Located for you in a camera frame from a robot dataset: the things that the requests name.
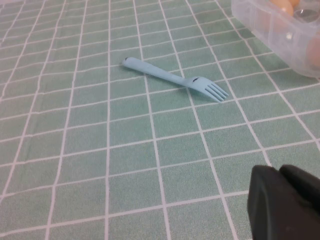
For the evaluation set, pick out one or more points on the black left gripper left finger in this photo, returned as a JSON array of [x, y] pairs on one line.
[[275, 212]]

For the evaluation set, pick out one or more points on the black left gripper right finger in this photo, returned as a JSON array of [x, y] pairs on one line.
[[305, 185]]

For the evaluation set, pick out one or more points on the brown egg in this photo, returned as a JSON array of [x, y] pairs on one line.
[[285, 8], [294, 2], [314, 53]]

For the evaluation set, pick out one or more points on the clear plastic egg box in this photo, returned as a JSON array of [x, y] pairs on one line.
[[262, 22]]

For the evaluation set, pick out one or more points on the light blue plastic fork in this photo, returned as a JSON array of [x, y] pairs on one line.
[[162, 73]]

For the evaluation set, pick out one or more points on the green checkered tablecloth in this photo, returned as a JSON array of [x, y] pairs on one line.
[[100, 150]]

